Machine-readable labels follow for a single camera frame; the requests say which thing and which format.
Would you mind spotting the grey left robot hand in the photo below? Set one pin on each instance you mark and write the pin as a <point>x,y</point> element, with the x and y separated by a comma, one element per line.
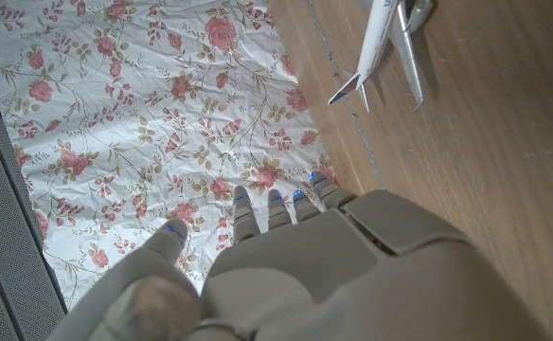
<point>333,274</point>

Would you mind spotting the white toy airplane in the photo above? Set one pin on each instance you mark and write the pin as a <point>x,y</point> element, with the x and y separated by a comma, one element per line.
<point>376,42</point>

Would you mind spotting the floral backdrop cloth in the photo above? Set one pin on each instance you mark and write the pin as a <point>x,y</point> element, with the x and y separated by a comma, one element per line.
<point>139,109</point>

